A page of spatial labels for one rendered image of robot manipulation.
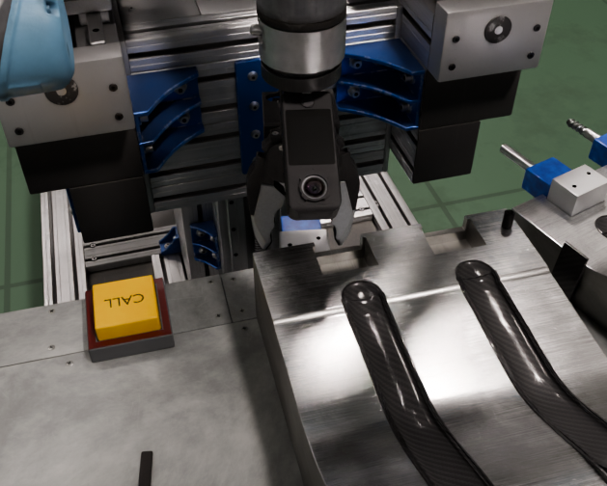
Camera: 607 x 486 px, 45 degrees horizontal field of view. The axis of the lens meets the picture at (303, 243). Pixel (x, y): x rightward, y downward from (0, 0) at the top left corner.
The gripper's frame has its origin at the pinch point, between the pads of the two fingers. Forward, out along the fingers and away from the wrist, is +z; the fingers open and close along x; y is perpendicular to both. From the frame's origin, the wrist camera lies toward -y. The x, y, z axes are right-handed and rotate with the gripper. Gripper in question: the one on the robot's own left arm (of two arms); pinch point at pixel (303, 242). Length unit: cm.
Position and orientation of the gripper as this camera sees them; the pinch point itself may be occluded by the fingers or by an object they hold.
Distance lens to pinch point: 76.8
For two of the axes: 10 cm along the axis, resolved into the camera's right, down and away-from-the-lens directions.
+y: -0.8, -6.8, 7.3
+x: -10.0, 0.5, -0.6
